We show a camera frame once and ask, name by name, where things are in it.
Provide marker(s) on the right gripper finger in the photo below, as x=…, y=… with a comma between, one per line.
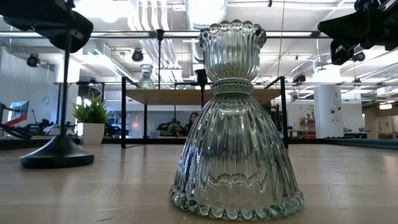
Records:
x=357, y=23
x=354, y=40

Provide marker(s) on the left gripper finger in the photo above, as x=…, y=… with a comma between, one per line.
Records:
x=31, y=12
x=71, y=34

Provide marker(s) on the tall black candlestick holder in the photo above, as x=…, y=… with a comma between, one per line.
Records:
x=57, y=155
x=160, y=33

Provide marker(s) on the clear ribbed glass candle holder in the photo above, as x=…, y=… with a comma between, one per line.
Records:
x=146, y=82
x=233, y=155

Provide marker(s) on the short black candlestick holder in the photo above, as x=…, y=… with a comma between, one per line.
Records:
x=201, y=76

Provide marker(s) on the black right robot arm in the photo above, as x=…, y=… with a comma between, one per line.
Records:
x=373, y=4

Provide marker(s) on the black ceiling track spotlight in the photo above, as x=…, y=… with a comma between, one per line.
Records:
x=137, y=55
x=33, y=60
x=359, y=56
x=298, y=78

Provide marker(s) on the computer monitor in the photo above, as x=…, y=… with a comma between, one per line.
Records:
x=20, y=109

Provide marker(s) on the artificial plant in white pot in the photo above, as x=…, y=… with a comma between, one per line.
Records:
x=91, y=132

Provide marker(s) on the black aluminium crossbar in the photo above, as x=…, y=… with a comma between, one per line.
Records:
x=161, y=140

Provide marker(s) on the person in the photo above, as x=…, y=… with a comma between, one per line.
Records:
x=192, y=119

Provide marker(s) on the black aluminium frame rails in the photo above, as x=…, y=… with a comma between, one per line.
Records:
x=357, y=143

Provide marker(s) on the wooden shelf riser black frame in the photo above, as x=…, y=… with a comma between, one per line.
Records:
x=174, y=97

